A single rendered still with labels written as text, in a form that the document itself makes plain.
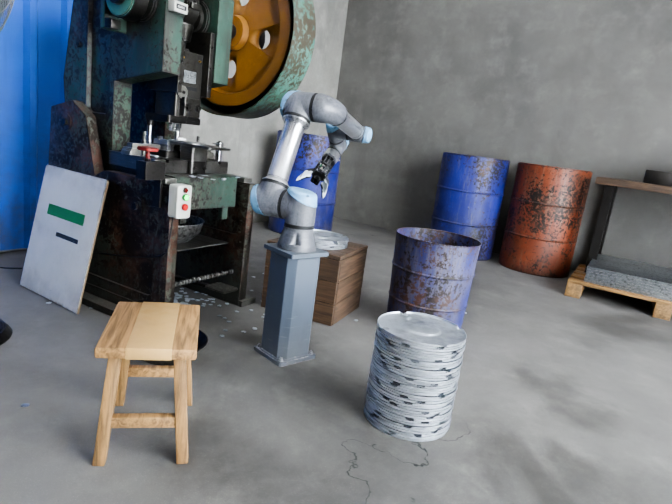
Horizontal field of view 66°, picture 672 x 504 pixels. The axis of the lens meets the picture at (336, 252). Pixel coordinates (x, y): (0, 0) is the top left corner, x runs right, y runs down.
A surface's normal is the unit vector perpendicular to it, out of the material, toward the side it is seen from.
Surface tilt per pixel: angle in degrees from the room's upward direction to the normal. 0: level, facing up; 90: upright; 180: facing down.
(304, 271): 90
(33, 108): 90
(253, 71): 90
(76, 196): 78
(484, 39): 90
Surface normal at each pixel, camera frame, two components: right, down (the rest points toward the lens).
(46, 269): -0.51, -0.09
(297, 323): 0.67, 0.25
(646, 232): -0.51, 0.12
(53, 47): 0.85, 0.22
